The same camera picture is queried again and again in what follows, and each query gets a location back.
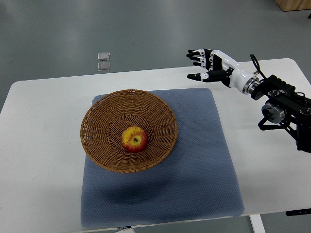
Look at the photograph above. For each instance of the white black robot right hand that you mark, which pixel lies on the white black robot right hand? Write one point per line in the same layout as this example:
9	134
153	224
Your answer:
222	68

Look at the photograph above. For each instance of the red yellow apple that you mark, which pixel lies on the red yellow apple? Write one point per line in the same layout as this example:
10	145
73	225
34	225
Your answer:
134	139

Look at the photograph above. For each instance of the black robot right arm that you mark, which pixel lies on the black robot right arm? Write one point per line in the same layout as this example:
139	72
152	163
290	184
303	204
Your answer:
285	108

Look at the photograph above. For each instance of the brown wicker basket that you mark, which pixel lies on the brown wicker basket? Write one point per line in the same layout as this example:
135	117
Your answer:
105	121

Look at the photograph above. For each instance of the wooden cabinet corner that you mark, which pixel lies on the wooden cabinet corner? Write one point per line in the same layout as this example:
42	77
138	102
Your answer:
293	5

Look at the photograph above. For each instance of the blue grey table mat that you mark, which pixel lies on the blue grey table mat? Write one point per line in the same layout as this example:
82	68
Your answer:
196	181

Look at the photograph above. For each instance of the lower metal floor plate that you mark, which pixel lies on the lower metal floor plate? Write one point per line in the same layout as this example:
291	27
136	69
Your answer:
104	66

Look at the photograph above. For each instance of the metal floor plate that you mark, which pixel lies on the metal floor plate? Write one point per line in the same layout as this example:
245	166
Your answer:
103	56
104	66

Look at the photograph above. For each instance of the upper metal floor plate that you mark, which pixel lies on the upper metal floor plate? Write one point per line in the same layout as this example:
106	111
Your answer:
103	56

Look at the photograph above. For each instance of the white table leg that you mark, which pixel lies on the white table leg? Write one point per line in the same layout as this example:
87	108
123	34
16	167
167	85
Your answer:
257	224

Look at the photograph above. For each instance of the black table control panel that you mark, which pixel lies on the black table control panel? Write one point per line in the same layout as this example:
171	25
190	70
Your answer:
298	212

